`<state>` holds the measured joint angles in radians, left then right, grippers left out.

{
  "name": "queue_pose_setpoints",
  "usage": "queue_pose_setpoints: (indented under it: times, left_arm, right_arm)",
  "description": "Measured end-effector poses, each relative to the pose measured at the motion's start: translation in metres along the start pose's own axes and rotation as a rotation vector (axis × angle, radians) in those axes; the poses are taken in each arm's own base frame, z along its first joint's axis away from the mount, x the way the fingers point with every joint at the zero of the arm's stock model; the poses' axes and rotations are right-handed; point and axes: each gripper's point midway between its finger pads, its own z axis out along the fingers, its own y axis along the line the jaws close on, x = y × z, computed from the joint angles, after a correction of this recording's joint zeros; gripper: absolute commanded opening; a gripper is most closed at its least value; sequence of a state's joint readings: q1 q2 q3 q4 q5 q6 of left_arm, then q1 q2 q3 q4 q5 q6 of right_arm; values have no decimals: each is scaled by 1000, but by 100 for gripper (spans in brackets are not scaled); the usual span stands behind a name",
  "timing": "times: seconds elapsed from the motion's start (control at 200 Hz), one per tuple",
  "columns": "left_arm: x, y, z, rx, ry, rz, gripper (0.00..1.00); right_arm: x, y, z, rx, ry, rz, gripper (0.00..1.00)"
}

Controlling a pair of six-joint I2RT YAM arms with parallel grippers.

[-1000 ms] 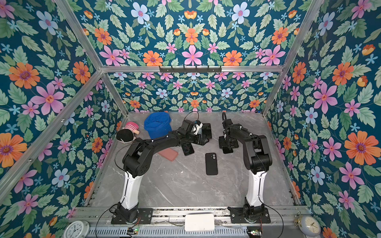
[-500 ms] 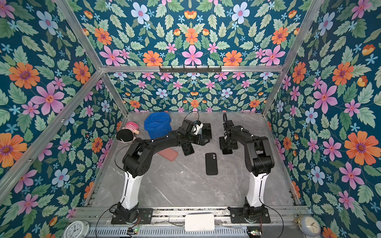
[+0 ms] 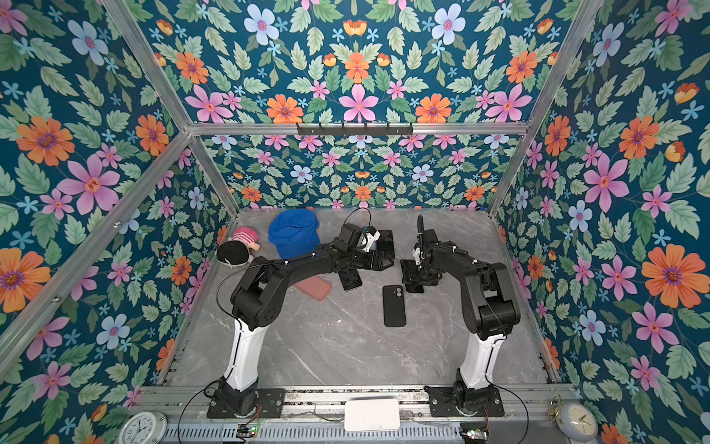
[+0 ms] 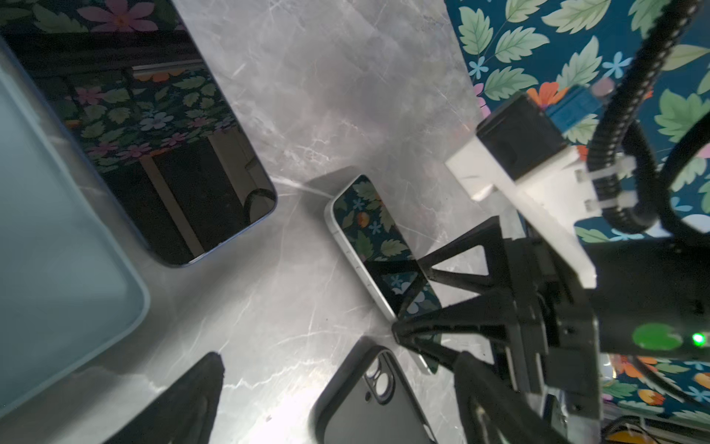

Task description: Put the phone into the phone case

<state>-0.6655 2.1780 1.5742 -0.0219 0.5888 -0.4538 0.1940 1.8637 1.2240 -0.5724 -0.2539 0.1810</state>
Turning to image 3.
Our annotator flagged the cream alarm clock right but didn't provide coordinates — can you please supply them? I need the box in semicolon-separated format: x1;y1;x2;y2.
547;394;599;443

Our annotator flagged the black phone case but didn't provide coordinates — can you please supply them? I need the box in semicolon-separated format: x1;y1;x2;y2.
382;285;407;327

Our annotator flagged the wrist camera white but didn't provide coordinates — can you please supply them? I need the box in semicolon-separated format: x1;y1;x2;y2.
358;227;381;253
412;247;423;265

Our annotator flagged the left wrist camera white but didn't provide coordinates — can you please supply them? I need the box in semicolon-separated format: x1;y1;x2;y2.
358;227;381;253

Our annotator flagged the black phone beside blue case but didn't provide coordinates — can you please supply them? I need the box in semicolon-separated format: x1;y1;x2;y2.
376;229;396;258

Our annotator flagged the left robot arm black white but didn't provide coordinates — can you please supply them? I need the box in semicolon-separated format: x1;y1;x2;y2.
207;240;395;419

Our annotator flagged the black hook bar on frame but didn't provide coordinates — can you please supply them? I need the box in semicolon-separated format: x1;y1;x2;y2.
296;123;414;137

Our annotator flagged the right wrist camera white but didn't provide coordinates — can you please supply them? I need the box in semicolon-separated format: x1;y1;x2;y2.
412;247;423;265

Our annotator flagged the black phone left middle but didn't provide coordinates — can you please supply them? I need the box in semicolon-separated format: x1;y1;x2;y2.
338;268;362;292

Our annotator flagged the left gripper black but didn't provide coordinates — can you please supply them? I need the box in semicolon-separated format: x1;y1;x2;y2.
345;248;395;269

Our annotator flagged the white round clock left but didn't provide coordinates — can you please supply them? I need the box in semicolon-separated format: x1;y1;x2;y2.
116;412;168;444

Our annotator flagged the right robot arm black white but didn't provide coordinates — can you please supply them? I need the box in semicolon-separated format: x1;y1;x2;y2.
400;242;521;416

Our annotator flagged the pink phone case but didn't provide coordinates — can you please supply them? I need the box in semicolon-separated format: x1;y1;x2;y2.
295;277;333;302

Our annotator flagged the plush doll pink hat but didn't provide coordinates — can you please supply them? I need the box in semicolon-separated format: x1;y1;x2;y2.
216;227;261;268

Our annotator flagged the white box on rail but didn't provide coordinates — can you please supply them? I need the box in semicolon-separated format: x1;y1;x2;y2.
344;398;401;432

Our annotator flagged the blue baseball cap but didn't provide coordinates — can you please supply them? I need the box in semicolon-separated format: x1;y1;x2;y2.
268;209;321;259

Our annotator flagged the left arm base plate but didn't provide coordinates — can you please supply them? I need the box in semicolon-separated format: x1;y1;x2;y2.
206;386;286;419

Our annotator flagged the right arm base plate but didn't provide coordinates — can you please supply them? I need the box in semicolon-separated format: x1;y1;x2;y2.
423;382;505;417

